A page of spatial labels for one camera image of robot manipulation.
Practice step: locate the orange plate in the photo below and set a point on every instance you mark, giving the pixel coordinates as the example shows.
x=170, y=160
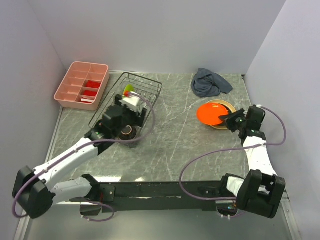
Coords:
x=209, y=113

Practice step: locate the grey-blue crumpled cloth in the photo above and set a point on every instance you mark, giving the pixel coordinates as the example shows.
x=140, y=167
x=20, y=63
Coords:
x=206, y=84

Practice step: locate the yellow plate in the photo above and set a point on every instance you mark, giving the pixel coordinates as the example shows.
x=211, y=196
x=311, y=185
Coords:
x=231, y=109

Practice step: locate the pink plastic divided organizer tray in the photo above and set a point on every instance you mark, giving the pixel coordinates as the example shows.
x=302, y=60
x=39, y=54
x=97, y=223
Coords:
x=69, y=92

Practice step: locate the red white item in tray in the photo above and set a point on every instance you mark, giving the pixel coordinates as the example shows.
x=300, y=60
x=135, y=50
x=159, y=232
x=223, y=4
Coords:
x=86, y=100

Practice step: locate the black plate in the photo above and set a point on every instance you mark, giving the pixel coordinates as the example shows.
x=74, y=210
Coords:
x=226, y=110

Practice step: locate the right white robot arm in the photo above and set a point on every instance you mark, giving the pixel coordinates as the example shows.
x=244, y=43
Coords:
x=261, y=191

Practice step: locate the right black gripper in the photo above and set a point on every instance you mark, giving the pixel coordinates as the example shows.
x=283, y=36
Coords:
x=230, y=122

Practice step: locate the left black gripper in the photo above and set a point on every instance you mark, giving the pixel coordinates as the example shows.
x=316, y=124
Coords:
x=136, y=119

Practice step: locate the black glazed bowl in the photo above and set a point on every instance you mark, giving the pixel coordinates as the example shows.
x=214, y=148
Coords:
x=128, y=133

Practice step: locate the black wire dish rack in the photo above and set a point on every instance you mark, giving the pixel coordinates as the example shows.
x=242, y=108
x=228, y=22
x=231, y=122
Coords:
x=148, y=90

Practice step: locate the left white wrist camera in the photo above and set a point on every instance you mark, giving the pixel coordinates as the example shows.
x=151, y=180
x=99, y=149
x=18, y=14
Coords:
x=131, y=101

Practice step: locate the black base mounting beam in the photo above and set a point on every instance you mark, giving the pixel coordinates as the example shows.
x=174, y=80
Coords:
x=152, y=196

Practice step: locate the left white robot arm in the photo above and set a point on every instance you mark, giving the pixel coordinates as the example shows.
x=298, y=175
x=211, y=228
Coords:
x=37, y=189

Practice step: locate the green plate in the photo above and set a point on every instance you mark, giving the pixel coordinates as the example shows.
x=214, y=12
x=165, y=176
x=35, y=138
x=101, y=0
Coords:
x=128, y=88

